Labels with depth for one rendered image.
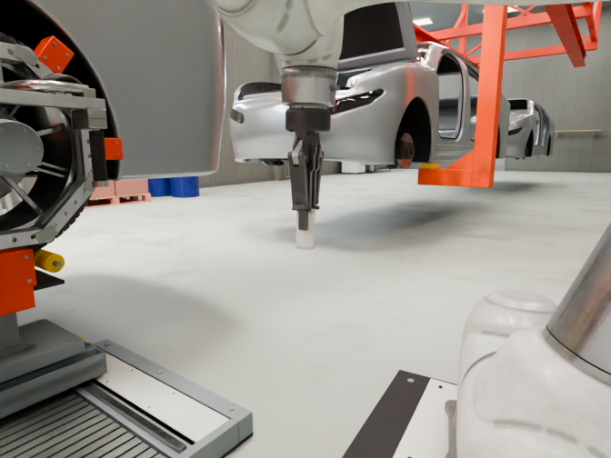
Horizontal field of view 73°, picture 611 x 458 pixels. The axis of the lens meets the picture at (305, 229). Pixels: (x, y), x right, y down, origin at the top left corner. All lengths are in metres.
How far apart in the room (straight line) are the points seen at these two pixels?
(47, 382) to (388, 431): 1.06
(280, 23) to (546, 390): 0.48
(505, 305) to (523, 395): 0.21
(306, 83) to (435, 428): 0.64
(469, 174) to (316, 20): 3.69
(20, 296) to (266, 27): 1.11
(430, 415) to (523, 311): 0.31
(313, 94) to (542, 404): 0.49
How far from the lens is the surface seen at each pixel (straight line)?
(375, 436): 0.90
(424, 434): 0.84
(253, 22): 0.52
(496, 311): 0.69
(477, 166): 4.14
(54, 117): 1.58
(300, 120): 0.67
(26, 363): 1.56
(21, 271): 1.41
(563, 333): 0.52
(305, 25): 0.54
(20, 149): 1.24
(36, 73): 1.43
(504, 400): 0.52
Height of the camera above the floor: 0.84
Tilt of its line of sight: 10 degrees down
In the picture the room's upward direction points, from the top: straight up
